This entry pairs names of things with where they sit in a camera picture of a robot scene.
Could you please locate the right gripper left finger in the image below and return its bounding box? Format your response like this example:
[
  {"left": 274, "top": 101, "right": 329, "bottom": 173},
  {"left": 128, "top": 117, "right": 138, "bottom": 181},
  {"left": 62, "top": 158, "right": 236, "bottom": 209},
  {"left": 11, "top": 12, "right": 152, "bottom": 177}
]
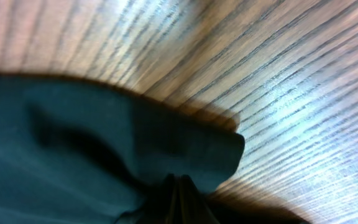
[{"left": 144, "top": 174, "right": 178, "bottom": 224}]

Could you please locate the black polo shirt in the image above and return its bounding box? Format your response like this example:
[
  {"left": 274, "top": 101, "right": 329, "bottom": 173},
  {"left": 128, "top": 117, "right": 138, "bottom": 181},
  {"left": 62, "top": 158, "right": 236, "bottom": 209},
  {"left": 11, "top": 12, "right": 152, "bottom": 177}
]
[{"left": 0, "top": 74, "right": 310, "bottom": 224}]

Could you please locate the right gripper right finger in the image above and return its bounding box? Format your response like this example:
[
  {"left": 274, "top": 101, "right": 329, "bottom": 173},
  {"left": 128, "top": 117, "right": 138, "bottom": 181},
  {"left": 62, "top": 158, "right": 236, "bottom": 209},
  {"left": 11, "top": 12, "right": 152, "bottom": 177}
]
[{"left": 175, "top": 175, "right": 219, "bottom": 224}]

